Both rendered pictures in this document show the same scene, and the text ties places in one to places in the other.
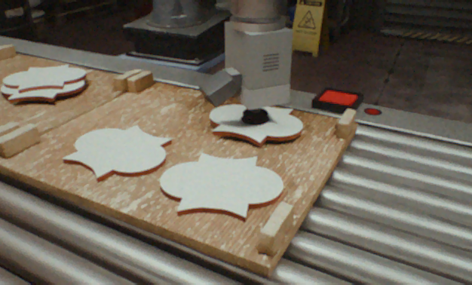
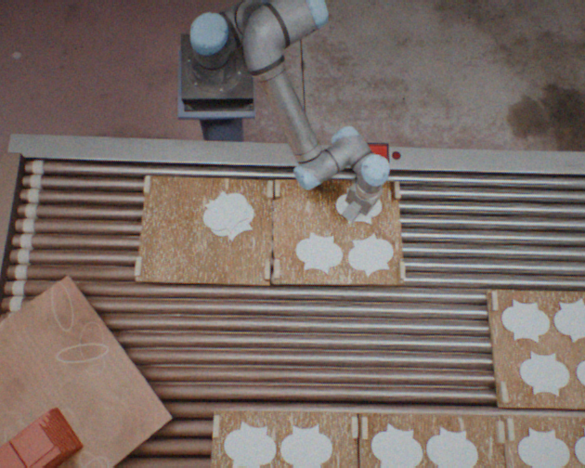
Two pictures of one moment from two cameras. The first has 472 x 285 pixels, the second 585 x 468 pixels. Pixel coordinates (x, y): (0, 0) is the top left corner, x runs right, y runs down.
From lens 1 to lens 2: 1.57 m
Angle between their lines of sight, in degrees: 48
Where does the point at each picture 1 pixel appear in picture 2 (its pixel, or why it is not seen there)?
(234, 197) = (380, 262)
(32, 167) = (294, 279)
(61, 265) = (344, 310)
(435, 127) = (427, 160)
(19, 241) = (323, 309)
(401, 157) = (420, 195)
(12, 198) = (298, 293)
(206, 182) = (367, 258)
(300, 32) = not seen: outside the picture
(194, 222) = (373, 277)
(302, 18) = not seen: outside the picture
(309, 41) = not seen: outside the picture
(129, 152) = (326, 253)
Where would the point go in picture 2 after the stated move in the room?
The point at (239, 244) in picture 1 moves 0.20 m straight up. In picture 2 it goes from (392, 279) to (408, 264)
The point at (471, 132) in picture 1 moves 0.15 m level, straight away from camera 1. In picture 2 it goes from (443, 158) to (443, 119)
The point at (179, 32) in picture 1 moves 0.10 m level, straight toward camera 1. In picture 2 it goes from (235, 96) to (253, 118)
